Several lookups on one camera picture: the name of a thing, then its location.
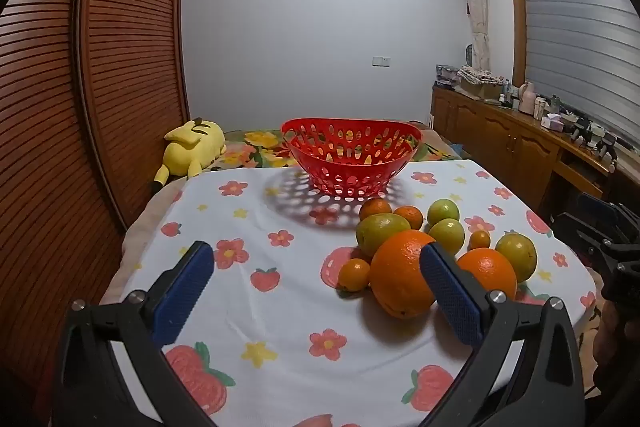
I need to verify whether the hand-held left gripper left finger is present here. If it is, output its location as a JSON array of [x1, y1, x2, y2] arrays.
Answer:
[[52, 241, 221, 427]]

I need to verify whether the wooden sideboard cabinet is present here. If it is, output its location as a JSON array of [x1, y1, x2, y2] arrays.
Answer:
[[431, 86, 640, 228]]

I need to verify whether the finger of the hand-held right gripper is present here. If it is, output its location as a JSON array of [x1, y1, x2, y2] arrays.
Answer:
[[550, 212, 621, 264], [574, 192, 640, 233]]

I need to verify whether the cardboard box with cloth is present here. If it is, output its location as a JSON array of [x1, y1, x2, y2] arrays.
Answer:
[[457, 66, 506, 102]]

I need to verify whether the grey window blind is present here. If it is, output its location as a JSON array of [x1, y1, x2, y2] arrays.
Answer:
[[515, 0, 640, 148]]

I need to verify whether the large orange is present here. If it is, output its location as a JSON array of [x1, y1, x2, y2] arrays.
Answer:
[[370, 229, 441, 320]]

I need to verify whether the red perforated plastic basket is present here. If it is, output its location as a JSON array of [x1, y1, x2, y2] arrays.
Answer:
[[281, 117, 423, 202]]

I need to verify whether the white fruit-print cloth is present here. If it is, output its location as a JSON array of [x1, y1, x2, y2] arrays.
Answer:
[[100, 159, 598, 427]]

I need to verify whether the brown louvered wardrobe door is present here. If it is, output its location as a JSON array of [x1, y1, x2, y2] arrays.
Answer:
[[0, 0, 128, 408], [75, 0, 191, 230]]

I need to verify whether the dark printed box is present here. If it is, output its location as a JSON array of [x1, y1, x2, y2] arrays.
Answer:
[[434, 64, 461, 88]]

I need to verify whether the large green citrus fruit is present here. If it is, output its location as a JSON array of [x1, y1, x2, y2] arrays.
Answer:
[[356, 213, 412, 258]]

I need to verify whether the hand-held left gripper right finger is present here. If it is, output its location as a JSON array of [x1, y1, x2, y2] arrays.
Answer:
[[419, 242, 586, 427]]

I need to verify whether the small tangerine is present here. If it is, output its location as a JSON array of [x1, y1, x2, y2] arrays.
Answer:
[[359, 198, 393, 220], [338, 258, 372, 293], [393, 205, 424, 231]]

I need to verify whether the yellow plush toy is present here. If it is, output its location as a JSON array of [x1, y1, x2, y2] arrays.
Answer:
[[151, 117, 227, 195]]

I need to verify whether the medium orange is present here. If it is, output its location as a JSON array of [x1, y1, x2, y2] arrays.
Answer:
[[456, 248, 518, 303]]

